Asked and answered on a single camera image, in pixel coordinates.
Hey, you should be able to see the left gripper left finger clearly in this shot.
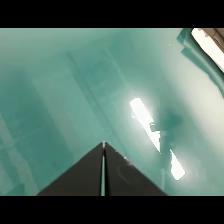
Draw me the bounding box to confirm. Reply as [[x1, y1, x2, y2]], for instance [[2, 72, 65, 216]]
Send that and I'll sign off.
[[37, 141, 104, 197]]

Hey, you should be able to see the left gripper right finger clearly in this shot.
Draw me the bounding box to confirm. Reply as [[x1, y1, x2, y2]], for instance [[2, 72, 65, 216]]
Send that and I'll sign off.
[[104, 141, 168, 197]]

